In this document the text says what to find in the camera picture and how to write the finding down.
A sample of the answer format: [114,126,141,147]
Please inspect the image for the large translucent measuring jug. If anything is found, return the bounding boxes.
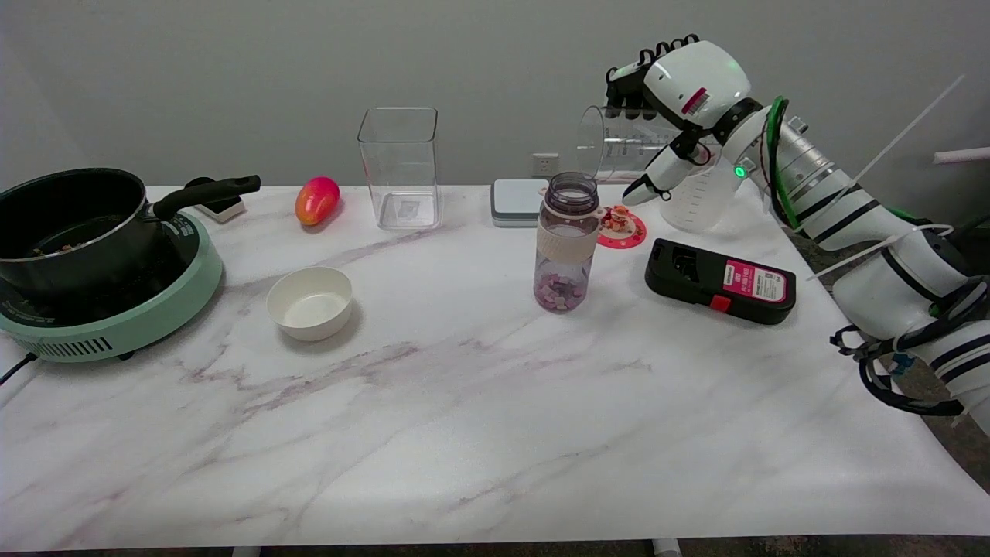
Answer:
[659,143,777,234]

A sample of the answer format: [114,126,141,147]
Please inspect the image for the green robot cable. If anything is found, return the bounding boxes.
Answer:
[762,97,929,231]

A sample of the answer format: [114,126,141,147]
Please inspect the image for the red round cartoon coaster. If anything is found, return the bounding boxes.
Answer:
[596,204,647,250]

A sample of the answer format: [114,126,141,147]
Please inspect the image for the green induction cooker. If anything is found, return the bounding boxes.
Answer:
[0,210,225,363]

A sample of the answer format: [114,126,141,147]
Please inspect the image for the clear square plastic container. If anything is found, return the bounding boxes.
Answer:
[357,107,443,231]

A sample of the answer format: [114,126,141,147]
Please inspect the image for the clear plastic measuring cup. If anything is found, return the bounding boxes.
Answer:
[576,106,724,183]

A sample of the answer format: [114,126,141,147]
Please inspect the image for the black device with red label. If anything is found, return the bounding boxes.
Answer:
[644,238,797,326]

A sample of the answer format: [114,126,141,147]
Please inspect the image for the black saucepan with handle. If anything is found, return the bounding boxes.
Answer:
[0,168,262,299]

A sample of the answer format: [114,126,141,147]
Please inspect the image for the pink purple candy pieces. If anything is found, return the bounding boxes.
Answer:
[535,275,589,313]

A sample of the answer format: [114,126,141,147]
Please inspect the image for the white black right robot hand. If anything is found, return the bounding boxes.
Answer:
[605,35,755,207]

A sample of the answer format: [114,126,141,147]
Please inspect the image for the black cooker power cable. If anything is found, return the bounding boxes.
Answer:
[0,353,38,386]

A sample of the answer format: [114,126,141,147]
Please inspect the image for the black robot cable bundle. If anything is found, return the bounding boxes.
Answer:
[831,282,990,417]

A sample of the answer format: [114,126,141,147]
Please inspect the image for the red orange mango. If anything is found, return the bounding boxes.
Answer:
[295,176,341,227]

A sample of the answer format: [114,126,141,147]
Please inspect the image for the white grey kitchen scale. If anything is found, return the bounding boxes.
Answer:
[490,179,550,228]

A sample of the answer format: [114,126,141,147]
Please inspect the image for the purple bottle with beige sleeve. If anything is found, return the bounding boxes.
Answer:
[533,172,603,314]

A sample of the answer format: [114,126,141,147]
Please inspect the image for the white bowl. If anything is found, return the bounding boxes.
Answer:
[266,266,354,343]

